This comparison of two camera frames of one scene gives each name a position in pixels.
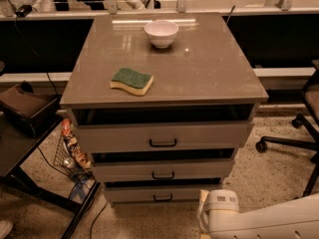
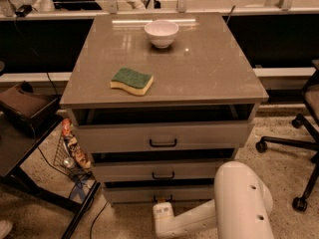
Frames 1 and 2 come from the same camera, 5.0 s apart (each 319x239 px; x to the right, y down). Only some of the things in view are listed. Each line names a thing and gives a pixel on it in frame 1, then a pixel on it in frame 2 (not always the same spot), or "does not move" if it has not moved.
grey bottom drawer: x=156 y=195 does not move
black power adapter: x=23 y=11 does not move
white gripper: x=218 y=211 → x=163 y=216
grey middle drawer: x=163 y=168 does not move
